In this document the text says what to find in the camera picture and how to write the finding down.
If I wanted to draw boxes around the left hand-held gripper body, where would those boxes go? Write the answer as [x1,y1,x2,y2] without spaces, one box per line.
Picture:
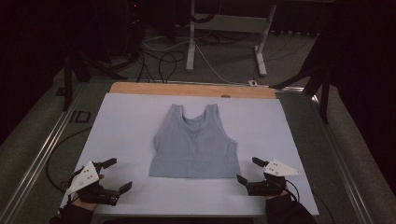
[64,161,121,207]

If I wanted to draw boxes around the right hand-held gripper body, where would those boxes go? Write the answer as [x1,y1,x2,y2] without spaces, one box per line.
[245,159,303,198]

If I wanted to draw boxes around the grey-blue tank top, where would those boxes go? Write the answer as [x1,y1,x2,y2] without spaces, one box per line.
[148,103,242,180]

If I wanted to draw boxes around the person's right hand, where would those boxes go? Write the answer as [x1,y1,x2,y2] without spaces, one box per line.
[265,189,291,202]

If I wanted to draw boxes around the person's left hand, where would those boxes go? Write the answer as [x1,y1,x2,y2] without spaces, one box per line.
[70,174,106,213]

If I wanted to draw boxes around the white table cover sheet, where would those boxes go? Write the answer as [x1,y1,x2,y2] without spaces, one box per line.
[60,92,320,217]

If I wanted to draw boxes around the black tripod stand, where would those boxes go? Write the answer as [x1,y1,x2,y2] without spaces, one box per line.
[269,27,333,125]
[61,46,129,113]

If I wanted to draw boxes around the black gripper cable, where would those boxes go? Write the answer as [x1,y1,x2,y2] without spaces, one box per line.
[283,178,301,203]

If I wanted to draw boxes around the black floor cable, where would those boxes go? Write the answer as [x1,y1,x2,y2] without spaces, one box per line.
[45,125,93,193]

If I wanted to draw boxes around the white floor cable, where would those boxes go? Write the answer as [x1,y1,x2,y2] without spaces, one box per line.
[141,35,250,86]

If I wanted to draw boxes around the looped black cable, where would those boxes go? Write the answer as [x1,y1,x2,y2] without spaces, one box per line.
[135,49,187,85]

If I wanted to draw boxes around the white metal desk frame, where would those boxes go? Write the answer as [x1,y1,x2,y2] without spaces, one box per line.
[185,0,277,78]

